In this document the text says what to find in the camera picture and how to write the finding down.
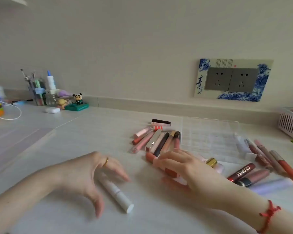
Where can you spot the person's left hand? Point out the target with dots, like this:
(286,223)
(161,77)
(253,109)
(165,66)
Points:
(80,170)

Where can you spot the person's right hand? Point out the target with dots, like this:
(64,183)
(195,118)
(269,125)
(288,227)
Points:
(193,173)

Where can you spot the gold cap brown bottle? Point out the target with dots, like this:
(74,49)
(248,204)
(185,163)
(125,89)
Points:
(211,162)

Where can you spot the pink gloss black cap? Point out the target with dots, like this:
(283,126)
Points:
(177,142)

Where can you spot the clear acrylic lipstick organizer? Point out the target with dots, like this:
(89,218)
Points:
(210,141)

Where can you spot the black Colorkey lip tube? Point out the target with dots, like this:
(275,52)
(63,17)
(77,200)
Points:
(161,144)

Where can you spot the white slim tube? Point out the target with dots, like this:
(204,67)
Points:
(117,193)

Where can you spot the coral pink capsule lipstick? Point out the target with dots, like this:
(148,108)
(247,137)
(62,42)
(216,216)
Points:
(150,157)

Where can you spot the red Colorkey lip tube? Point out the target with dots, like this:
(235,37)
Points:
(241,172)

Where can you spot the white tube red stripes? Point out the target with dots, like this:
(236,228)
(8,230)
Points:
(157,128)

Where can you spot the pale pink slim tube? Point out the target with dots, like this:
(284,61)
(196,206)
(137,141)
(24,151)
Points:
(161,125)

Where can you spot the dusty pink long lip gloss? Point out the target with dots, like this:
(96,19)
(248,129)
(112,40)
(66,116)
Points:
(141,144)

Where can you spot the black lipstick tube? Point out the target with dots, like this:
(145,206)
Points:
(161,121)

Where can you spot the black cap pink lipgloss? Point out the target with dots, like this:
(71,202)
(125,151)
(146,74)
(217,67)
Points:
(256,176)

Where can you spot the pink matte lipstick tube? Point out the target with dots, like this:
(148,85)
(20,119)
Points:
(141,132)

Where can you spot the striped brown lip tube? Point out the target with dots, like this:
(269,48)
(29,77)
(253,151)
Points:
(256,153)

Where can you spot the lavender lipstick tube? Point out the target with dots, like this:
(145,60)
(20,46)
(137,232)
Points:
(271,187)

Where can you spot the orange lipgloss silver cap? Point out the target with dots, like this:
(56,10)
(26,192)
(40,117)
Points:
(287,168)

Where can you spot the person's left forearm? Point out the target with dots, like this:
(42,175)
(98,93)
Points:
(22,204)

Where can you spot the person's right forearm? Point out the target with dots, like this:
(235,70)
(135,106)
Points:
(244,207)

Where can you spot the panda figurine green base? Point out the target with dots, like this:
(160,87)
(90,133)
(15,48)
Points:
(77,107)

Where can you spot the white earbuds case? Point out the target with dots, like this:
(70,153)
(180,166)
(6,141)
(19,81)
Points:
(52,110)

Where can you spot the yellow duck figurine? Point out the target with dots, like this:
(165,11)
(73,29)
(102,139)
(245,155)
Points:
(61,102)

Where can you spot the clear bottle white cap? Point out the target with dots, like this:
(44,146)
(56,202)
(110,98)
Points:
(50,98)

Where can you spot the purple plush toy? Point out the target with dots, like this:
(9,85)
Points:
(64,93)

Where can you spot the clear pen holder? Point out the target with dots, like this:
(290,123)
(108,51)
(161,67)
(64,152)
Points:
(39,91)

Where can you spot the light blue small case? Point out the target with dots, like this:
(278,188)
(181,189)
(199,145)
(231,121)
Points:
(19,103)

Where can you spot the white glue bottle blue cap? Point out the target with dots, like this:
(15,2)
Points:
(51,82)

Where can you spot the pink plastic basket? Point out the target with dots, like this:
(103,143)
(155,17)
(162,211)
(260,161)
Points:
(287,124)

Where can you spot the white shelf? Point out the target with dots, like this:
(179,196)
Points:
(17,0)

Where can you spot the grey wall socket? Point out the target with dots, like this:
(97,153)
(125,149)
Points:
(218,80)
(244,81)

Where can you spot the blue floral socket frame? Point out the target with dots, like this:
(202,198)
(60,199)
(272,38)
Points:
(261,80)

